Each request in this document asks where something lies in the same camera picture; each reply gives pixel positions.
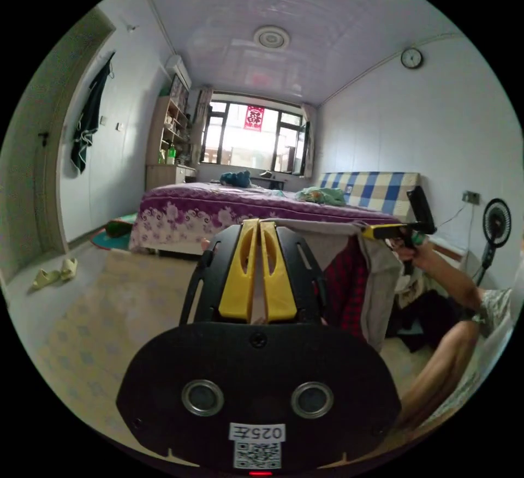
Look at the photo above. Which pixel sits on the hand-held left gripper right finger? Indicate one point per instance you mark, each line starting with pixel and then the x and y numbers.
pixel 278 281

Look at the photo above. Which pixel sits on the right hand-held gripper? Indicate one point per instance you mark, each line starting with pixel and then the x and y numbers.
pixel 398 231

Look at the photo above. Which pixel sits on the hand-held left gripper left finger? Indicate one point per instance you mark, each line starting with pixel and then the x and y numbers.
pixel 239 277

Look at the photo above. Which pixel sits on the gray short sleeve shirt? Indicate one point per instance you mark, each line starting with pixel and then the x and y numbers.
pixel 380 281

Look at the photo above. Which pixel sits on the person's right forearm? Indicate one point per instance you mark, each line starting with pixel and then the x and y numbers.
pixel 450 277

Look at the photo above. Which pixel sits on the person's right hand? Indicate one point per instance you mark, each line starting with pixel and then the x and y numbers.
pixel 411 253

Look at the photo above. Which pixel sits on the blue plaid headboard cushion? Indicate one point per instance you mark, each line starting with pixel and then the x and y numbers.
pixel 368 191

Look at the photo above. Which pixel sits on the light green garment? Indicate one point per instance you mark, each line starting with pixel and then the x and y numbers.
pixel 323 195

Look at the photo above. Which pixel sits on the bed with purple floral sheet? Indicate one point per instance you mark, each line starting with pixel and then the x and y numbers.
pixel 245 199

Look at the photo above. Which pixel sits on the teal garment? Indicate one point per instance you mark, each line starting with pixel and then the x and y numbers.
pixel 235 178

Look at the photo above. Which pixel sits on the pile of clothes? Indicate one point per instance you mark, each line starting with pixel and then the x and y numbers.
pixel 430 314

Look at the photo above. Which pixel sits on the low dark table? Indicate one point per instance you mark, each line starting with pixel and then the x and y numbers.
pixel 268 180

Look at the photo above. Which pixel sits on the patterned curtain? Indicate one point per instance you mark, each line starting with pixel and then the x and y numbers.
pixel 308 138
pixel 200 126

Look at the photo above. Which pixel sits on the black standing fan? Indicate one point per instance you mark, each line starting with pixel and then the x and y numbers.
pixel 496 222

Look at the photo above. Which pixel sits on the wooden cabinet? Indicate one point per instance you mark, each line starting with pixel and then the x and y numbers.
pixel 163 177

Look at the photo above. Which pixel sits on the round teal floor mat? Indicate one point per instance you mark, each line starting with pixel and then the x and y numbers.
pixel 102 240

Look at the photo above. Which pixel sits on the person's body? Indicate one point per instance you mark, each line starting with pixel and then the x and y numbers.
pixel 446 367

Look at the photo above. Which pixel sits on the wooden shelf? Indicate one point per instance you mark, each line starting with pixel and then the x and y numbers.
pixel 172 126

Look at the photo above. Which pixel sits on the pale green slipper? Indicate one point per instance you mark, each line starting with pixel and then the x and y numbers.
pixel 45 278
pixel 69 268

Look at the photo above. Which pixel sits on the white air conditioner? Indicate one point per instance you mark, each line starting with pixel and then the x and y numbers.
pixel 179 70

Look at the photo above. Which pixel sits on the dark green hanging garment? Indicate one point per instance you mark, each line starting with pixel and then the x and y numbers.
pixel 88 122

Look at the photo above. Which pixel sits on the round ceiling lamp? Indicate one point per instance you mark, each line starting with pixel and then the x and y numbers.
pixel 271 37

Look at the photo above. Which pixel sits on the room door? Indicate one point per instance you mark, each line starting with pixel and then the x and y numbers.
pixel 32 183

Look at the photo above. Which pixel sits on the wall power socket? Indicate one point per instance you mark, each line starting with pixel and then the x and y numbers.
pixel 470 196

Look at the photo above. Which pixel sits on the window with dark frame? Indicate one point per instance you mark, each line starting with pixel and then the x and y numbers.
pixel 241 138

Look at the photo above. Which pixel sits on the round wall clock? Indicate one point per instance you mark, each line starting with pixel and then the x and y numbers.
pixel 411 58

